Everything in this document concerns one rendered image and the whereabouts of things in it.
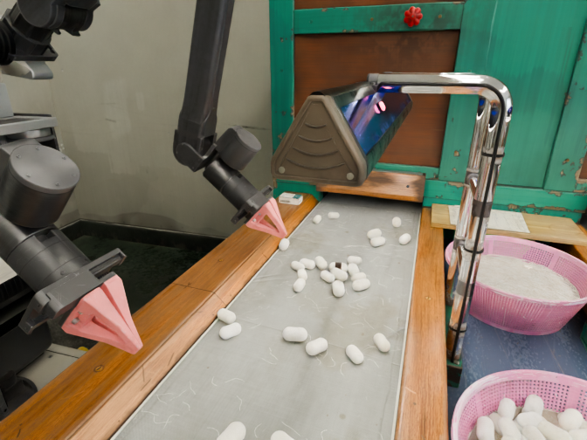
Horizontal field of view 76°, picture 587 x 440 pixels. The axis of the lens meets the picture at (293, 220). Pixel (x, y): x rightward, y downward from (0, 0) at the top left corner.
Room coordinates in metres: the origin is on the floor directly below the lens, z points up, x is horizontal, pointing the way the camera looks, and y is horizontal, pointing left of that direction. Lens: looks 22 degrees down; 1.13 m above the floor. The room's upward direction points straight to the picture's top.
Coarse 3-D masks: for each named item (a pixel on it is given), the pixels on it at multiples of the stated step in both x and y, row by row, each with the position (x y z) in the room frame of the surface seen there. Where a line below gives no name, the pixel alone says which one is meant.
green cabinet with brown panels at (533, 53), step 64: (320, 0) 1.12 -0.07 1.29; (384, 0) 1.06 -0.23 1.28; (448, 0) 1.01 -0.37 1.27; (512, 0) 0.97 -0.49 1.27; (576, 0) 0.92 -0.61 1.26; (320, 64) 1.12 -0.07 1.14; (384, 64) 1.06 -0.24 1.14; (448, 64) 1.01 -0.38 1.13; (512, 64) 0.96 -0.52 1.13; (576, 64) 0.91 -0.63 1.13; (448, 128) 0.99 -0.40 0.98; (512, 128) 0.95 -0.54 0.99; (576, 128) 0.89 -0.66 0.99
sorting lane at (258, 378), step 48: (336, 240) 0.82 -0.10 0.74; (288, 288) 0.61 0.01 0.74; (384, 288) 0.61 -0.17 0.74; (240, 336) 0.47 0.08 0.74; (336, 336) 0.47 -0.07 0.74; (384, 336) 0.47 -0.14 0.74; (192, 384) 0.38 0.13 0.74; (240, 384) 0.38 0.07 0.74; (288, 384) 0.38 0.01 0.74; (336, 384) 0.38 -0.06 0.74; (384, 384) 0.38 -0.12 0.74; (144, 432) 0.31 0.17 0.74; (192, 432) 0.31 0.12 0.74; (288, 432) 0.31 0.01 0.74; (336, 432) 0.31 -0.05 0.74; (384, 432) 0.31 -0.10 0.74
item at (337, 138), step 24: (312, 96) 0.30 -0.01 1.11; (336, 96) 0.32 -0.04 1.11; (360, 96) 0.40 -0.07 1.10; (384, 96) 0.56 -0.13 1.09; (408, 96) 0.85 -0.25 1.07; (312, 120) 0.30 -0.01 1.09; (336, 120) 0.29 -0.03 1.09; (360, 120) 0.36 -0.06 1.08; (384, 120) 0.47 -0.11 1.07; (288, 144) 0.30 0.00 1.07; (312, 144) 0.30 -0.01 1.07; (336, 144) 0.29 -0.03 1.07; (360, 144) 0.31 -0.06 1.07; (384, 144) 0.40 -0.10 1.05; (288, 168) 0.30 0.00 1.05; (312, 168) 0.30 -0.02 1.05; (336, 168) 0.29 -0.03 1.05; (360, 168) 0.28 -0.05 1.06
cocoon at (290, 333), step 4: (288, 328) 0.46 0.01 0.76; (292, 328) 0.46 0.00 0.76; (296, 328) 0.46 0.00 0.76; (300, 328) 0.46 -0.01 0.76; (304, 328) 0.47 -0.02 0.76; (284, 332) 0.46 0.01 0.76; (288, 332) 0.46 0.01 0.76; (292, 332) 0.46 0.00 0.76; (296, 332) 0.46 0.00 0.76; (300, 332) 0.46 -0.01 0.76; (304, 332) 0.46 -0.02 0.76; (284, 336) 0.46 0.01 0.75; (288, 336) 0.45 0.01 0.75; (292, 336) 0.45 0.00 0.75; (296, 336) 0.45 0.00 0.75; (300, 336) 0.45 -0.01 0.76; (304, 336) 0.45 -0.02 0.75; (288, 340) 0.46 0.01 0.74; (292, 340) 0.46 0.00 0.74; (296, 340) 0.45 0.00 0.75; (300, 340) 0.45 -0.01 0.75
